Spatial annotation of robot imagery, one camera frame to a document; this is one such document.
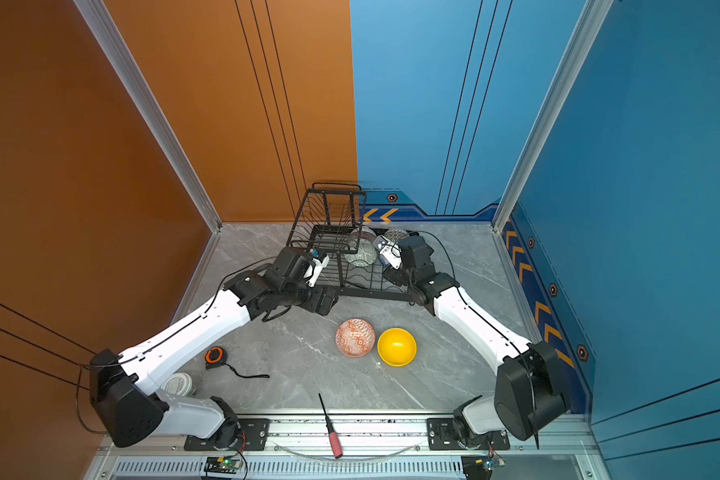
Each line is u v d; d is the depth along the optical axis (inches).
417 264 24.2
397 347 33.3
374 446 28.7
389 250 28.4
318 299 26.9
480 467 27.7
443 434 28.6
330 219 42.4
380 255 40.4
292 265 22.9
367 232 41.2
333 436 28.7
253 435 29.1
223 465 27.9
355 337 35.1
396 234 43.2
